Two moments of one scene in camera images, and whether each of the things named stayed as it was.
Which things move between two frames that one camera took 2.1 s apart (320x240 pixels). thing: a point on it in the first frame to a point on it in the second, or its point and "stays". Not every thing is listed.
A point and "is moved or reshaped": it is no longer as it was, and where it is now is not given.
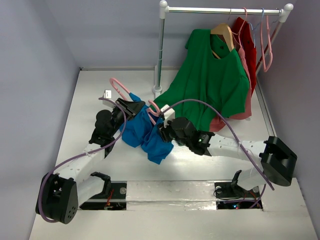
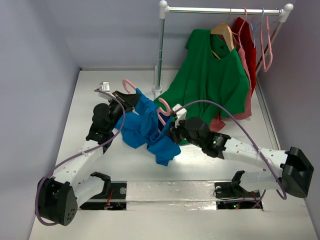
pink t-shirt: (217, 123) stays
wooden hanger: (224, 30) stays
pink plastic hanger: (155, 114) to (123, 83)
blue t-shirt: (141, 132) is moved or reshaped
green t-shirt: (209, 72) stays
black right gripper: (164, 130) to (174, 131)
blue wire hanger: (253, 29) stays
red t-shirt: (245, 32) stays
